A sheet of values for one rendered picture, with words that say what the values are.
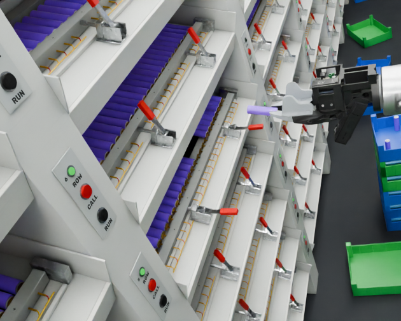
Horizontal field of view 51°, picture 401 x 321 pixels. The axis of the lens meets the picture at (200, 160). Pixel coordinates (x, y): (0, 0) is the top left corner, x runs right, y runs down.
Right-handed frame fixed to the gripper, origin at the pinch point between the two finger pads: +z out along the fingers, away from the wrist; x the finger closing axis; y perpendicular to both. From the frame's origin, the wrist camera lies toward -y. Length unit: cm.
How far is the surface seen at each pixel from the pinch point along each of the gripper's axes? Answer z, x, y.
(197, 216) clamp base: 14.5, 22.0, -7.8
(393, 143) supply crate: -20, -64, -65
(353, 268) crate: -2, -34, -105
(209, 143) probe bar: 17.1, 1.8, -5.4
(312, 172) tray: 15, -75, -88
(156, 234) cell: 19.9, 28.8, -4.9
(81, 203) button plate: 12, 45, 21
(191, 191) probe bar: 16.8, 17.1, -5.5
